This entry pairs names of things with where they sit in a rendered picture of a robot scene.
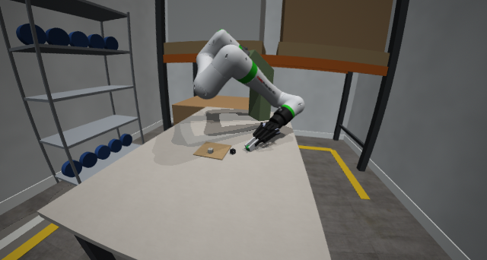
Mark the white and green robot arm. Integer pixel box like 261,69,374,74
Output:
193,29,304,125

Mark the tan square mat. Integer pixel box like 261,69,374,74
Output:
193,141,231,160

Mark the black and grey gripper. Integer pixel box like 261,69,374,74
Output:
245,114,284,151

